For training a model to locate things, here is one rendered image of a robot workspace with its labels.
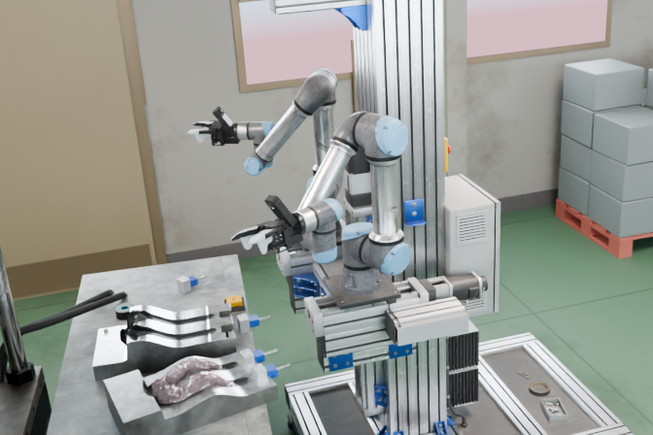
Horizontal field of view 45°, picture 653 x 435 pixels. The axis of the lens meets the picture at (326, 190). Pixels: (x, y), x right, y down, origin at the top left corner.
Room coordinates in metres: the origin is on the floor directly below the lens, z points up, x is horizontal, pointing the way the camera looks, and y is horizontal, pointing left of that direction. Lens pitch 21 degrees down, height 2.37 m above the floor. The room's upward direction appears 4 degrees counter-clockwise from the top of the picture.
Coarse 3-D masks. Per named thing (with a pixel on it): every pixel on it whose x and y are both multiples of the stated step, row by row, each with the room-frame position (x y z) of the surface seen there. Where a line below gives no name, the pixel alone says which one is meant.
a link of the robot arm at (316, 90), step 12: (312, 84) 2.98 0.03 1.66; (324, 84) 2.99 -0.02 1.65; (300, 96) 2.97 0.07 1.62; (312, 96) 2.96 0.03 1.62; (324, 96) 2.98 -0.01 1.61; (300, 108) 2.95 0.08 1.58; (312, 108) 2.96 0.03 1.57; (288, 120) 2.97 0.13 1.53; (300, 120) 2.98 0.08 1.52; (276, 132) 2.99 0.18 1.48; (288, 132) 2.98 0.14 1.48; (264, 144) 3.00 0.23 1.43; (276, 144) 2.99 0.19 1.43; (252, 156) 3.02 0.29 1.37; (264, 156) 3.00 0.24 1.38; (252, 168) 2.99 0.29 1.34
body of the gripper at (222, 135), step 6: (210, 126) 3.19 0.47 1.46; (216, 126) 3.18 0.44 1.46; (222, 126) 3.18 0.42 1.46; (234, 126) 3.16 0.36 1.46; (216, 132) 3.17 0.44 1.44; (222, 132) 3.16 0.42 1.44; (234, 132) 3.15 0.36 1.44; (216, 138) 3.18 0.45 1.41; (222, 138) 3.17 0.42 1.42; (228, 138) 3.18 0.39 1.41; (234, 138) 3.16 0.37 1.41; (222, 144) 3.17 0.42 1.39
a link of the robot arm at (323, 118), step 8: (312, 72) 3.14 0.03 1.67; (320, 72) 3.09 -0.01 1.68; (328, 72) 3.12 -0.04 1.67; (328, 80) 3.04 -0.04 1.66; (336, 80) 3.14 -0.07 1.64; (328, 104) 3.07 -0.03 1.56; (320, 112) 3.08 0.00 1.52; (328, 112) 3.08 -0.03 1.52; (320, 120) 3.08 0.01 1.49; (328, 120) 3.08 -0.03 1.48; (320, 128) 3.08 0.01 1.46; (328, 128) 3.08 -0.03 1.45; (320, 136) 3.08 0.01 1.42; (328, 136) 3.08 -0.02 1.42; (320, 144) 3.08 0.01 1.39; (328, 144) 3.08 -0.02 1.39; (320, 152) 3.08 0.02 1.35; (320, 160) 3.08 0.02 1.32
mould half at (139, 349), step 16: (224, 304) 2.70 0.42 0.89; (144, 320) 2.54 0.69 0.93; (208, 320) 2.58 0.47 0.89; (224, 320) 2.57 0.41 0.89; (112, 336) 2.57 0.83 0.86; (128, 336) 2.43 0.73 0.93; (144, 336) 2.43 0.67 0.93; (208, 336) 2.47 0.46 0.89; (224, 336) 2.46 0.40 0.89; (96, 352) 2.46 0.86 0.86; (112, 352) 2.45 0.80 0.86; (128, 352) 2.39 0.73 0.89; (144, 352) 2.40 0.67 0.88; (160, 352) 2.41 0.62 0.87; (176, 352) 2.42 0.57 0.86; (192, 352) 2.43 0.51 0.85; (208, 352) 2.44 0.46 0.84; (224, 352) 2.44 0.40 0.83; (96, 368) 2.37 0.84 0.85; (112, 368) 2.38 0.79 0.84; (128, 368) 2.39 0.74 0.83; (144, 368) 2.40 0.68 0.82; (160, 368) 2.41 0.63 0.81
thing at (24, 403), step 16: (0, 384) 2.41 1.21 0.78; (32, 384) 2.40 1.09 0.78; (0, 400) 2.31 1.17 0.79; (16, 400) 2.31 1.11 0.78; (32, 400) 2.30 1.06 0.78; (0, 416) 2.22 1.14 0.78; (16, 416) 2.22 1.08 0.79; (32, 416) 2.26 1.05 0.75; (0, 432) 2.13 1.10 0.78; (16, 432) 2.13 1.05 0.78
